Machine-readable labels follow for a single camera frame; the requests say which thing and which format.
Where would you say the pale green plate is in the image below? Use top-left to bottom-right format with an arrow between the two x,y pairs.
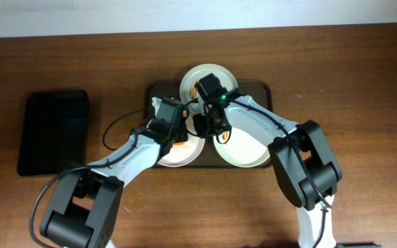
179,63 -> 239,115

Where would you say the cream plate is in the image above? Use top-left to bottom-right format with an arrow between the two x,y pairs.
213,127 -> 270,168

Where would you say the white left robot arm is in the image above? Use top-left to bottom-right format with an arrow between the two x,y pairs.
39,116 -> 187,248

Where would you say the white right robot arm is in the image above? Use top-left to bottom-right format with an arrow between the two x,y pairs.
194,93 -> 343,247

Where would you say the dark brown serving tray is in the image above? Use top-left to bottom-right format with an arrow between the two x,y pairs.
144,79 -> 273,169

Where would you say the black rectangular tray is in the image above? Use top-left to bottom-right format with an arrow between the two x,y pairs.
17,90 -> 89,176

